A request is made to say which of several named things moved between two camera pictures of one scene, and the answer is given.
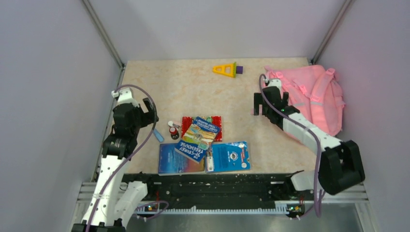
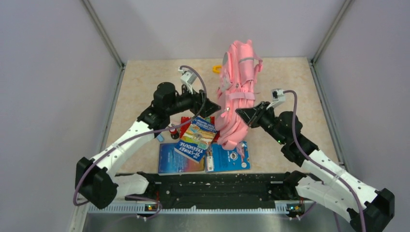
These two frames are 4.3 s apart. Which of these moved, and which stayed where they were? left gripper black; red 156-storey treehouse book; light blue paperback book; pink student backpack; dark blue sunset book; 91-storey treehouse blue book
Moved: left gripper black; pink student backpack
Stayed: red 156-storey treehouse book; light blue paperback book; 91-storey treehouse blue book; dark blue sunset book
